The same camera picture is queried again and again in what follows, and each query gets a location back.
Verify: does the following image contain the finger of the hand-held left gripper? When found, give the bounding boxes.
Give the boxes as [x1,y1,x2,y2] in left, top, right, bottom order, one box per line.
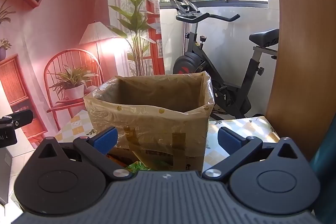
[0,110,34,130]

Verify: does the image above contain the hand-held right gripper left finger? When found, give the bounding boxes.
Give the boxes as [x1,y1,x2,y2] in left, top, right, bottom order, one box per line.
[34,126,133,183]

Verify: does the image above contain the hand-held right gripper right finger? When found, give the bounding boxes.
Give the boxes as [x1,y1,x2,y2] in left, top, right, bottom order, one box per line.
[202,126,305,183]

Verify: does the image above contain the brown cardboard box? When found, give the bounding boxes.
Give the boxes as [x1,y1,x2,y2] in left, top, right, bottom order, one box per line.
[84,71,215,172]

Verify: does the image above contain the green snack bag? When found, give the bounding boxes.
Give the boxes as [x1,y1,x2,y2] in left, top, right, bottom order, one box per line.
[126,160,158,171]

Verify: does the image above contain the yellow dotted plastic bag liner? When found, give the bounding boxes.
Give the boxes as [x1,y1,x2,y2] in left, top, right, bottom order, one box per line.
[84,71,215,151]

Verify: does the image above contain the checkered flower tablecloth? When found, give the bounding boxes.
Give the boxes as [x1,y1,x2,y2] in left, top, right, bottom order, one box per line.
[54,109,280,174]

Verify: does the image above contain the black exercise bike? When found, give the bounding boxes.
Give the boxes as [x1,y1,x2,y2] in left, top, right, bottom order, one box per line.
[169,0,280,121]

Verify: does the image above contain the dark teal cloth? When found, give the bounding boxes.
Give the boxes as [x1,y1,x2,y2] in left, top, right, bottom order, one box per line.
[308,132,336,216]

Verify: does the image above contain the wooden panel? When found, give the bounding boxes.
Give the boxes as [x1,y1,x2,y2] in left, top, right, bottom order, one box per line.
[265,0,336,161]

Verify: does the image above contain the printed room backdrop cloth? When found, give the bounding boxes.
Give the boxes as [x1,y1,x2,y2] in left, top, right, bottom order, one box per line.
[0,0,166,148]

